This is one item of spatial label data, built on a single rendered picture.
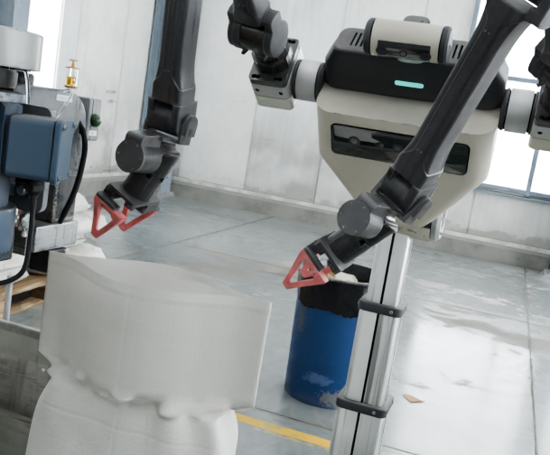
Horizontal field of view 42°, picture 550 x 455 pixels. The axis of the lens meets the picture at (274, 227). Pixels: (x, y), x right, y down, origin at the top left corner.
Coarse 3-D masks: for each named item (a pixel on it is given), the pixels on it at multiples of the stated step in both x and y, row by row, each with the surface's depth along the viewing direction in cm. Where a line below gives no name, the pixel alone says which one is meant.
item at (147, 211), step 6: (156, 204) 135; (126, 210) 139; (138, 210) 132; (144, 210) 132; (150, 210) 135; (156, 210) 137; (126, 216) 139; (144, 216) 138; (150, 216) 138; (132, 222) 138; (138, 222) 138; (120, 228) 139; (126, 228) 139
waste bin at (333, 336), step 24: (312, 288) 341; (336, 288) 335; (360, 288) 336; (312, 312) 344; (336, 312) 338; (312, 336) 345; (336, 336) 341; (288, 360) 363; (312, 360) 346; (336, 360) 343; (288, 384) 359; (312, 384) 348; (336, 384) 346; (336, 408) 349
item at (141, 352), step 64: (64, 256) 137; (64, 320) 137; (128, 320) 124; (192, 320) 125; (256, 320) 127; (64, 384) 133; (128, 384) 126; (192, 384) 128; (256, 384) 129; (64, 448) 133; (128, 448) 128; (192, 448) 127
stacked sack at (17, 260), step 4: (12, 256) 400; (16, 256) 404; (20, 256) 408; (8, 260) 397; (12, 260) 401; (16, 260) 405; (20, 260) 408; (0, 264) 390; (4, 264) 394; (8, 264) 398; (12, 264) 402; (16, 264) 406; (20, 264) 409; (0, 268) 391; (4, 268) 395; (8, 268) 400; (12, 268) 404
